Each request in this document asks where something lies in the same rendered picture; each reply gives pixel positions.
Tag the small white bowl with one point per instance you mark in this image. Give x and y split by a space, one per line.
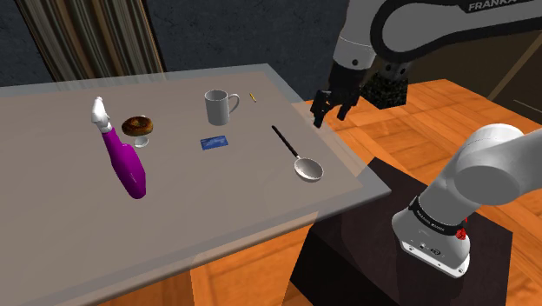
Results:
141 142

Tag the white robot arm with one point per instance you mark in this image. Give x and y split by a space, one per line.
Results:
482 169

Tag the brown doughnut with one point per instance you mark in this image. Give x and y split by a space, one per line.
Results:
137 126

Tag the grey table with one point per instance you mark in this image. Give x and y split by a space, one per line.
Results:
211 207

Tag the blue card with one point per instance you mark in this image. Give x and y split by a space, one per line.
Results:
214 142

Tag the grey mug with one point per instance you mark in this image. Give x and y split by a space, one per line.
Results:
216 110

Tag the black speckled block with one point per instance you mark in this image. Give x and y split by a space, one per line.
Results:
387 93

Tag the purple spray bottle white nozzle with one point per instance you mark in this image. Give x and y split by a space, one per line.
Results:
125 165

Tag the striped beige curtain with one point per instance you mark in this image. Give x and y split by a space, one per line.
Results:
93 38

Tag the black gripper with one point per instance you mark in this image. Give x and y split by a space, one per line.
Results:
345 82

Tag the yellow pencil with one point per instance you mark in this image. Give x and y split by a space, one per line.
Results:
253 97

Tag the dark robot stand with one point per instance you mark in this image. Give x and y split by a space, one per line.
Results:
364 254

